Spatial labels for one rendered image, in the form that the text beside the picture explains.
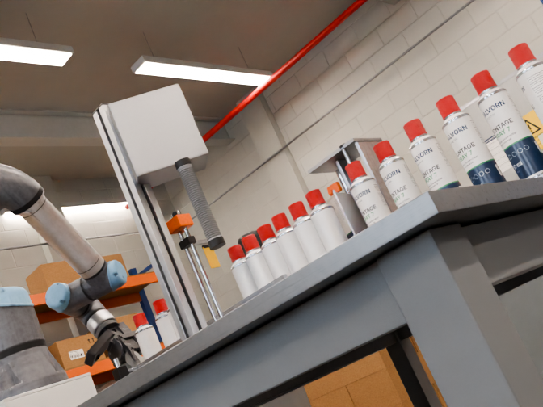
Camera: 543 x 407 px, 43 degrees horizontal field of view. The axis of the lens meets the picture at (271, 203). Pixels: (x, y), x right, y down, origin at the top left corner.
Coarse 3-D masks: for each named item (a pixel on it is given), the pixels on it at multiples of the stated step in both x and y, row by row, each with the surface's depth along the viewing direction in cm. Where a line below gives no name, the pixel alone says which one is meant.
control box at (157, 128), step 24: (144, 96) 156; (168, 96) 157; (120, 120) 153; (144, 120) 154; (168, 120) 155; (192, 120) 156; (144, 144) 152; (168, 144) 153; (192, 144) 154; (144, 168) 150; (168, 168) 152
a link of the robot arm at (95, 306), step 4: (96, 300) 198; (92, 304) 196; (96, 304) 197; (100, 304) 198; (88, 308) 194; (92, 308) 195; (96, 308) 195; (100, 308) 196; (104, 308) 197; (88, 312) 195; (92, 312) 194; (96, 312) 194; (84, 316) 195; (88, 316) 194; (80, 320) 197; (84, 320) 195; (88, 320) 195; (84, 324) 196
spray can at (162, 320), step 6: (156, 300) 175; (162, 300) 175; (156, 306) 175; (162, 306) 175; (156, 312) 175; (162, 312) 174; (156, 318) 174; (162, 318) 173; (168, 318) 173; (156, 324) 174; (162, 324) 172; (168, 324) 172; (162, 330) 172; (168, 330) 172; (162, 336) 172; (168, 336) 172; (174, 336) 172; (168, 342) 171
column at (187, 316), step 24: (96, 120) 160; (120, 144) 156; (120, 168) 156; (144, 192) 155; (144, 216) 151; (144, 240) 152; (168, 240) 151; (168, 264) 148; (168, 288) 148; (192, 312) 147
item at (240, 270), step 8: (232, 248) 156; (240, 248) 156; (232, 256) 155; (240, 256) 155; (240, 264) 153; (232, 272) 155; (240, 272) 153; (248, 272) 153; (240, 280) 153; (248, 280) 152; (240, 288) 153; (248, 288) 152; (256, 288) 152
